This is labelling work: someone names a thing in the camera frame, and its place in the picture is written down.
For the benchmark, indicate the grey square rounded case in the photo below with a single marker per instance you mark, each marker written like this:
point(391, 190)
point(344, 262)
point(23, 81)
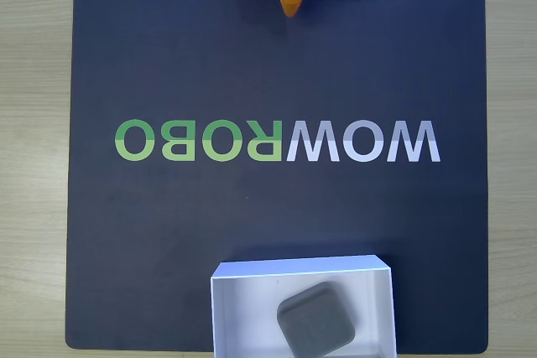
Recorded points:
point(316, 320)

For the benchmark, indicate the dark blue WOWROBO mat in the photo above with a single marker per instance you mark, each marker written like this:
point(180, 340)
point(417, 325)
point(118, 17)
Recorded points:
point(268, 81)

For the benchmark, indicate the white open cardboard box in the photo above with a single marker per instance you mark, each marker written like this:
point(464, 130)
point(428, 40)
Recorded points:
point(243, 316)

